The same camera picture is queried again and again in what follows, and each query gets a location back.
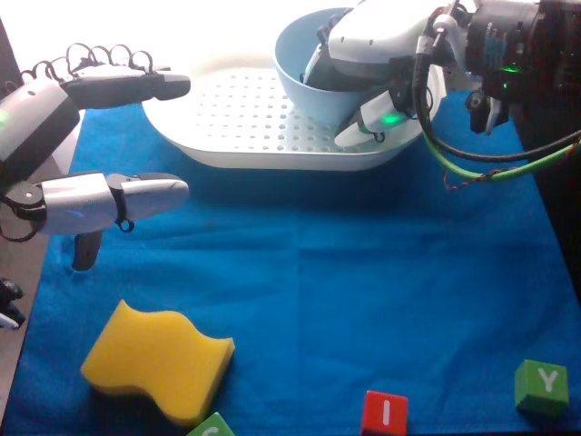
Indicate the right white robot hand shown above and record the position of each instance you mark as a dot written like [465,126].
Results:
[381,36]

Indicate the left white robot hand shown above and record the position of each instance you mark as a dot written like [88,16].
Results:
[36,122]

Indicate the light blue bowl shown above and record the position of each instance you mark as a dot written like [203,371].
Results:
[308,102]

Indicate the yellow sponge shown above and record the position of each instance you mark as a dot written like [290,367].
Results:
[154,354]

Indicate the white perforated basin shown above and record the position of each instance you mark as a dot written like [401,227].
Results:
[236,118]

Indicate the blue table cloth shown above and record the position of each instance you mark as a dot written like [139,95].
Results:
[318,272]

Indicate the green letter C block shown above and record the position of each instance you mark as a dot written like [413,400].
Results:
[211,429]

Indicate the red letter I block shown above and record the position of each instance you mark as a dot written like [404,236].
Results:
[374,415]

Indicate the green letter Y block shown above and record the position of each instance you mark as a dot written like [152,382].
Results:
[528,386]

